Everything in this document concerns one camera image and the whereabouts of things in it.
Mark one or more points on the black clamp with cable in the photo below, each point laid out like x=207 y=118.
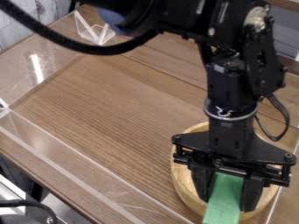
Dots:
x=17 y=217

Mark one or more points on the clear acrylic corner bracket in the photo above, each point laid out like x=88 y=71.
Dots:
x=95 y=33

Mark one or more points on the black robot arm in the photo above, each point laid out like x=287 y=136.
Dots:
x=232 y=33

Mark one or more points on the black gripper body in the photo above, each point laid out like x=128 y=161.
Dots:
x=229 y=148

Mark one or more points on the green rectangular block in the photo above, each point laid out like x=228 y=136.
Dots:
x=223 y=207

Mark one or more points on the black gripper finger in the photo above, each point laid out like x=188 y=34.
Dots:
x=252 y=190
x=203 y=179

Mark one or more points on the clear acrylic tray wall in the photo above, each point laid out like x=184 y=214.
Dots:
x=100 y=154

